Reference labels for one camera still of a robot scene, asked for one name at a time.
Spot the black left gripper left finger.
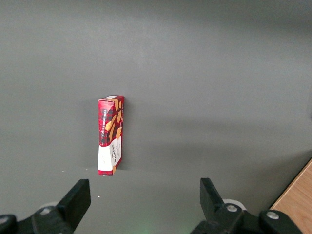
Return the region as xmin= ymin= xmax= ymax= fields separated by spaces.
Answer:
xmin=31 ymin=179 xmax=92 ymax=234

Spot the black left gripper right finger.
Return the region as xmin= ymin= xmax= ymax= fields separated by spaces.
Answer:
xmin=195 ymin=177 xmax=246 ymax=234

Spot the red tartan shortbread box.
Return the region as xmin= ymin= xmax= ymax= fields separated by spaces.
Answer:
xmin=97 ymin=94 xmax=125 ymax=176

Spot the oak wooden drawer cabinet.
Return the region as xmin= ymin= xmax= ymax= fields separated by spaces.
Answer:
xmin=270 ymin=157 xmax=312 ymax=213

